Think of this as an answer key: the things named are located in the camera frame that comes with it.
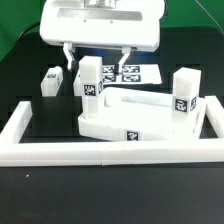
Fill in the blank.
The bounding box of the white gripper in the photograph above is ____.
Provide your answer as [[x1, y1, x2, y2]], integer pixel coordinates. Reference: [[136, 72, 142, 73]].
[[40, 0, 164, 74]]

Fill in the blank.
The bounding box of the white desk tabletop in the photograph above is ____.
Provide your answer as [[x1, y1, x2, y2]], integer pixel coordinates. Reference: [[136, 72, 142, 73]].
[[78, 87, 206, 142]]

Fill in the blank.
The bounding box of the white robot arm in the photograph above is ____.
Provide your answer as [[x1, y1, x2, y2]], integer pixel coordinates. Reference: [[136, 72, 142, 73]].
[[40, 0, 166, 69]]

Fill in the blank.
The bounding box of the white marker sheet with tags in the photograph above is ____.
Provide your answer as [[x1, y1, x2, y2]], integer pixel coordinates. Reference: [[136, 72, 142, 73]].
[[103, 64, 162, 85]]

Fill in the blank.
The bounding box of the black cable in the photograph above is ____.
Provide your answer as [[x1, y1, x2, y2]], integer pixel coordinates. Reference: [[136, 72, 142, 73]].
[[18, 23, 43, 41]]

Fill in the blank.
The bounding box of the white U-shaped obstacle frame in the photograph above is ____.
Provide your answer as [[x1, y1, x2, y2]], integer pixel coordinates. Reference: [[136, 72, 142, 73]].
[[0, 101, 224, 167]]

